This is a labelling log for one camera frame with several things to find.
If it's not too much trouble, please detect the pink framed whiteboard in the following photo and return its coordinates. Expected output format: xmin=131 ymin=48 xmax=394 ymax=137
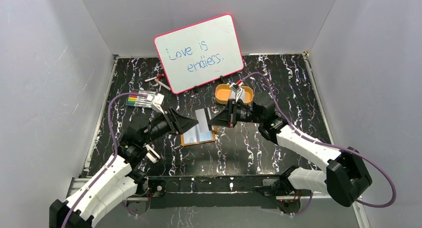
xmin=154 ymin=13 xmax=244 ymax=95

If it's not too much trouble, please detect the orange leather card holder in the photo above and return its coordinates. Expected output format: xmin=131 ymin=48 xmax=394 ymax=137
xmin=181 ymin=125 xmax=216 ymax=146

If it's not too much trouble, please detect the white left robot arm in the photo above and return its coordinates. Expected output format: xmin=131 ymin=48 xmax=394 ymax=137
xmin=49 ymin=108 xmax=199 ymax=228

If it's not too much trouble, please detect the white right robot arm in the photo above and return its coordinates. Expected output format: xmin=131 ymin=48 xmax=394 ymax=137
xmin=208 ymin=94 xmax=372 ymax=207

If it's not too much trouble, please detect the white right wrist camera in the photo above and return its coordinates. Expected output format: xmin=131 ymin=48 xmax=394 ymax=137
xmin=229 ymin=81 xmax=245 ymax=102

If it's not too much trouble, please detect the small white object on table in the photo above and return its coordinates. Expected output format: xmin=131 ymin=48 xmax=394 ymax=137
xmin=145 ymin=144 xmax=161 ymax=164

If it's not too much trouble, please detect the white marker pen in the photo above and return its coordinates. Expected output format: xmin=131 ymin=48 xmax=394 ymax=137
xmin=154 ymin=79 xmax=171 ymax=91

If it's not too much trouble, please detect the orange oval tray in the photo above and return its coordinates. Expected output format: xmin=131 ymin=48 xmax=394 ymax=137
xmin=214 ymin=84 xmax=254 ymax=105

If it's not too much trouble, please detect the pack of coloured markers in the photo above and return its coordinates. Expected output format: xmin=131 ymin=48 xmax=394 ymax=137
xmin=126 ymin=90 xmax=157 ymax=109

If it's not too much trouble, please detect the red capped marker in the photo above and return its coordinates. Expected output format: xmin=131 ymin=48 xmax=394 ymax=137
xmin=144 ymin=74 xmax=165 ymax=82

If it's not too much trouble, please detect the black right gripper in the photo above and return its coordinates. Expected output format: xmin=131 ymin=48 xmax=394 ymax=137
xmin=209 ymin=99 xmax=263 ymax=128

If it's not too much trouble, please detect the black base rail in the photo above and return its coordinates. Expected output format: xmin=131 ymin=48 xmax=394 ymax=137
xmin=117 ymin=175 xmax=312 ymax=217

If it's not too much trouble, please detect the card with black stripe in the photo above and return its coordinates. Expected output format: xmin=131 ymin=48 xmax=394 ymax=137
xmin=195 ymin=108 xmax=213 ymax=132

